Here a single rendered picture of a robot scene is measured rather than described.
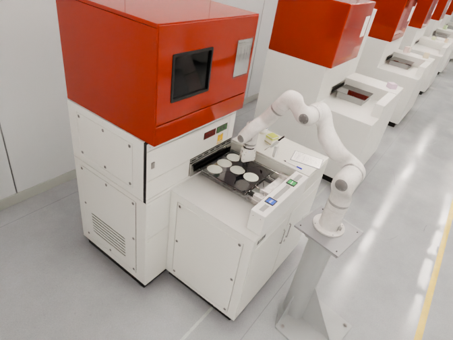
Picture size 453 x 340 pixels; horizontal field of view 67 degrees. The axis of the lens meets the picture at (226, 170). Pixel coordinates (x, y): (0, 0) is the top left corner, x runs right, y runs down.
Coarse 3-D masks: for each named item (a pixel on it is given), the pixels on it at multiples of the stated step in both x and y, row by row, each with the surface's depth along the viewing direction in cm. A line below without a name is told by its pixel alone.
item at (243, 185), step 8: (232, 152) 245; (216, 160) 234; (224, 168) 227; (248, 168) 231; (256, 168) 233; (264, 168) 234; (216, 176) 218; (224, 176) 219; (232, 176) 220; (240, 176) 222; (264, 176) 226; (232, 184) 213; (240, 184) 214; (248, 184) 216
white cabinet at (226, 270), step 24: (312, 192) 250; (192, 216) 210; (288, 216) 222; (168, 240) 237; (192, 240) 219; (216, 240) 204; (240, 240) 192; (264, 240) 201; (288, 240) 254; (168, 264) 249; (192, 264) 230; (216, 264) 214; (240, 264) 200; (264, 264) 227; (192, 288) 241; (216, 288) 223; (240, 288) 209; (240, 312) 231
